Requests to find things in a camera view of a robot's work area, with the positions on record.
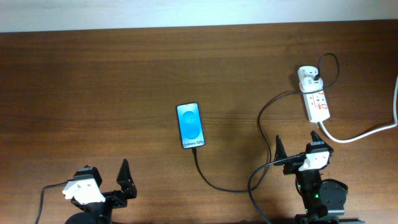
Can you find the white power strip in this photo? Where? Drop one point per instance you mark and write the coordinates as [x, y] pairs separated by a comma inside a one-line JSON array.
[[315, 102]]

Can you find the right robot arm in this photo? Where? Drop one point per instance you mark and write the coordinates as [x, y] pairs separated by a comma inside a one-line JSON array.
[[323, 199]]

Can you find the white charger adapter plug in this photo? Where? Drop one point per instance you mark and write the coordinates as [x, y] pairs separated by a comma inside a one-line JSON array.
[[308, 84]]

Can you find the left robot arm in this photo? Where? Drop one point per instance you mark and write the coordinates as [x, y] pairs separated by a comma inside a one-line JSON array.
[[93, 213]]

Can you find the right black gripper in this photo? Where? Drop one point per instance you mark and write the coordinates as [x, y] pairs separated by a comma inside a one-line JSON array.
[[294, 168]]

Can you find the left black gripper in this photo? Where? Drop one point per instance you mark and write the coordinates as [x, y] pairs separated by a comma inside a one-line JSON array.
[[117, 200]]

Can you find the blue Samsung Galaxy smartphone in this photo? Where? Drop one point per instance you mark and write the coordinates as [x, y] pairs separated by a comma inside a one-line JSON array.
[[190, 126]]

